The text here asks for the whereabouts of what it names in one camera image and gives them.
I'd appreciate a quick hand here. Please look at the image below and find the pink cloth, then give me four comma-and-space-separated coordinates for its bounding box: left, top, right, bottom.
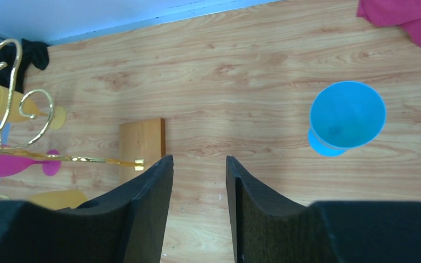
357, 0, 421, 48

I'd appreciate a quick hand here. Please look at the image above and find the teal wine glass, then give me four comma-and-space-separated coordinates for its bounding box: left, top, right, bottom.
307, 81, 387, 157

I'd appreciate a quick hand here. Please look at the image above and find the wooden rack base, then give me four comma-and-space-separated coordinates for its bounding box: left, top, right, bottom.
118, 118, 166, 184

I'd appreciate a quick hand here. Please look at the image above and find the black cloth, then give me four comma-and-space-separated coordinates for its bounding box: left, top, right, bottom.
0, 39, 49, 94

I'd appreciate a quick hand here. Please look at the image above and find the pink wine glass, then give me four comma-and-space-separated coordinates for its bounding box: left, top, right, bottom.
0, 154, 61, 178

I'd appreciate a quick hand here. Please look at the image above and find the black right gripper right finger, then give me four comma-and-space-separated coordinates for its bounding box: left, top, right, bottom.
226, 156, 421, 262

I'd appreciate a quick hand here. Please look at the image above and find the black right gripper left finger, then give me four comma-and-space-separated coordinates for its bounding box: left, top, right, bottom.
0, 155, 174, 262

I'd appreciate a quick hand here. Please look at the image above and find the yellow wine glass taken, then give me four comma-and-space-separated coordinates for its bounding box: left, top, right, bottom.
0, 85, 66, 130

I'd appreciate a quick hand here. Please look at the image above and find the gold wire glass rack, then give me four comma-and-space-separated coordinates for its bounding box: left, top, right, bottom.
0, 38, 145, 202

